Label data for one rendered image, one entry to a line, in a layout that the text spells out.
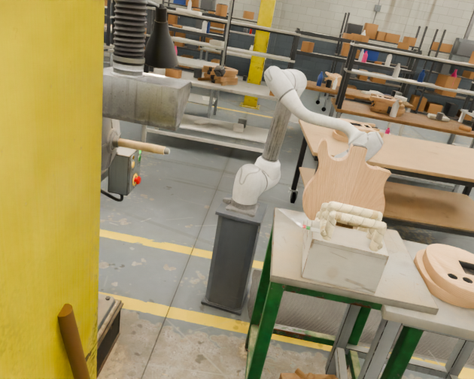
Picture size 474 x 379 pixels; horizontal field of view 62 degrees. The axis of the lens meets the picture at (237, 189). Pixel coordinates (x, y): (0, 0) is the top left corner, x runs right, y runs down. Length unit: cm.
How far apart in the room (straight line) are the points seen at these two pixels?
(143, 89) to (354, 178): 93
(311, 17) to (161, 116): 1122
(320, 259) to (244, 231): 95
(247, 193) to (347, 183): 75
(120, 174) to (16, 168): 144
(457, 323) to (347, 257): 47
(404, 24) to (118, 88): 1181
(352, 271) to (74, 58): 122
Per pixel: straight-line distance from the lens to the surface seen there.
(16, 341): 54
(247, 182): 227
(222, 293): 263
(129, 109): 138
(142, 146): 156
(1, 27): 40
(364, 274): 151
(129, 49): 139
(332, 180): 173
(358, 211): 149
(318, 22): 1246
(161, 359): 238
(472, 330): 170
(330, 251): 145
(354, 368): 232
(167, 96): 133
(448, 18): 1321
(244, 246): 240
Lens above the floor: 178
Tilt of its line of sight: 24 degrees down
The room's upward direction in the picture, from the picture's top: 10 degrees clockwise
